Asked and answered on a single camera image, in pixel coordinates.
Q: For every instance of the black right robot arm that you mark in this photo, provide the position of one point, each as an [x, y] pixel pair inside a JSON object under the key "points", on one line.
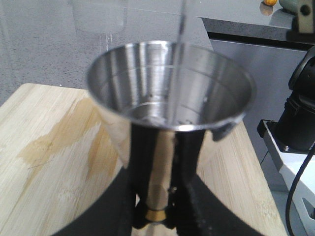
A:
{"points": [[296, 126]]}

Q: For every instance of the light wooden cutting board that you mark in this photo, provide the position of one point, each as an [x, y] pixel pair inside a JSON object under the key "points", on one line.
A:
{"points": [[56, 159]]}

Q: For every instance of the glass beaker with liquid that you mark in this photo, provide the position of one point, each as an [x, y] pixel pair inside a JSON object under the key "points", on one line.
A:
{"points": [[100, 16]]}

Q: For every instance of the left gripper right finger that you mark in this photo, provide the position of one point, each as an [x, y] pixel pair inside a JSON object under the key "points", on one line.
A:
{"points": [[197, 211]]}

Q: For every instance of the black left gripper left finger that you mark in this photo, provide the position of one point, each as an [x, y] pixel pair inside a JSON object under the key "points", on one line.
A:
{"points": [[110, 215]]}

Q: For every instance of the grey cabinet counter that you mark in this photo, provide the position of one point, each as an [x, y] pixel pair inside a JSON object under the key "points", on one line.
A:
{"points": [[254, 35]]}

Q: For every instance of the steel double jigger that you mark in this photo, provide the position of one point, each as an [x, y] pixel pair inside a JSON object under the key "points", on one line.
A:
{"points": [[146, 92]]}

